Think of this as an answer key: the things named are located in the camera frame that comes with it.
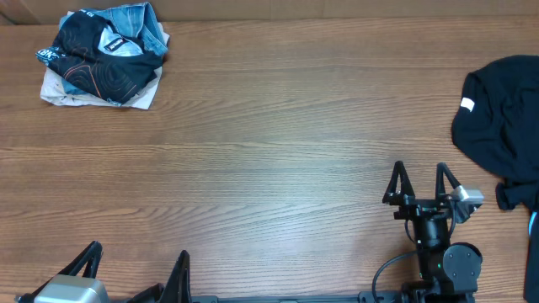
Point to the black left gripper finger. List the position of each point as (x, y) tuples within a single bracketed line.
[(88, 260), (177, 289)]

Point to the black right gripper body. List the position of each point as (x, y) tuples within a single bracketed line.
[(418, 208)]

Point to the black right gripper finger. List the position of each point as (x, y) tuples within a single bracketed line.
[(399, 191), (443, 173)]

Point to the black patterned sports jersey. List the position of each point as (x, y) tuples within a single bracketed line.
[(90, 53)]

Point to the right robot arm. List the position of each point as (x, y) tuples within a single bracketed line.
[(448, 271)]

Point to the black garment pile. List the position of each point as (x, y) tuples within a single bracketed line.
[(496, 126)]

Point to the folded white cloth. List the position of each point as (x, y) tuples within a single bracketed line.
[(53, 91)]

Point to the folded blue denim jeans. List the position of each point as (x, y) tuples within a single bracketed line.
[(134, 21)]

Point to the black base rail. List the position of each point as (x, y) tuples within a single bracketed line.
[(362, 297)]

